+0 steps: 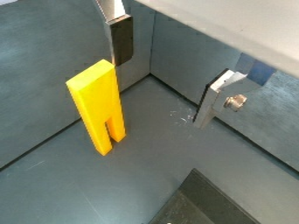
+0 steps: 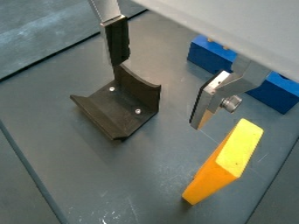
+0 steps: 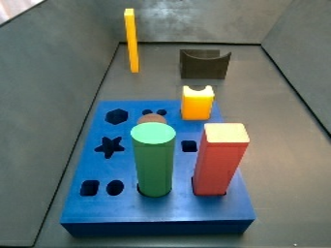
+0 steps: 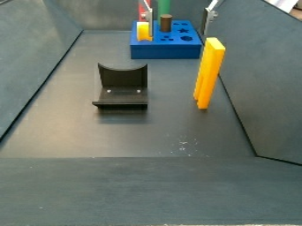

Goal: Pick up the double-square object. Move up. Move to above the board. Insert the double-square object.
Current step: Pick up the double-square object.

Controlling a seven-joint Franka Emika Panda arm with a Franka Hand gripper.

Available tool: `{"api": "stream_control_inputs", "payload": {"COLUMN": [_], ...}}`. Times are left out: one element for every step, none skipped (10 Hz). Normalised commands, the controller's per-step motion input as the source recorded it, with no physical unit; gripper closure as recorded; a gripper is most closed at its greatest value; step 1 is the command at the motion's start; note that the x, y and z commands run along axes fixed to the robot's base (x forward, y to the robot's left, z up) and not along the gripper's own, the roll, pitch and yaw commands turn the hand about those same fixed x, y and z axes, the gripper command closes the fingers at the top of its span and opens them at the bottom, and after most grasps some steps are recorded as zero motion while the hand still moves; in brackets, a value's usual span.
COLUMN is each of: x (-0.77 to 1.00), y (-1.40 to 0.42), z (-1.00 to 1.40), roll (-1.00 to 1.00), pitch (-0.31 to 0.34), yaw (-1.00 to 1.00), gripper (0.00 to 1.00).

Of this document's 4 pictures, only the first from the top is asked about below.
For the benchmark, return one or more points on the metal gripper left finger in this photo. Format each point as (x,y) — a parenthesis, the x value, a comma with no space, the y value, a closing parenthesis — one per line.
(119,25)

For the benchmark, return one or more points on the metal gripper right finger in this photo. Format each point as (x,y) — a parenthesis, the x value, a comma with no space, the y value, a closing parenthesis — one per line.
(225,91)

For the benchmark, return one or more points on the yellow double-square peg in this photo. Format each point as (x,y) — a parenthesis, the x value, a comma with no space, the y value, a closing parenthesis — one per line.
(95,93)

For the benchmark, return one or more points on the black curved stand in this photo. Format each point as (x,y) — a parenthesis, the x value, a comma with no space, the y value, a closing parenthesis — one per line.
(201,203)

